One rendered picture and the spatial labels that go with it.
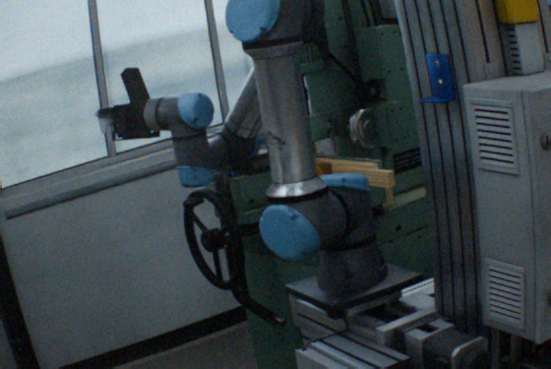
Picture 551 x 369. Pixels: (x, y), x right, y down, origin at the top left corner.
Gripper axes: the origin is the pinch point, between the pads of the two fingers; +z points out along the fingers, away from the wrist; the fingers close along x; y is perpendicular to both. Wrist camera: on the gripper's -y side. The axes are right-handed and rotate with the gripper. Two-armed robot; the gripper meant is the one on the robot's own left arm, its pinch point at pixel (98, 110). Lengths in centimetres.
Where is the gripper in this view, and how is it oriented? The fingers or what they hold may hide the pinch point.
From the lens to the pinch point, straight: 220.4
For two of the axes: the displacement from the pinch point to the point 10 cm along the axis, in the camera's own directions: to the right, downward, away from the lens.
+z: -7.7, 0.2, 6.4
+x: 6.3, -1.0, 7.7
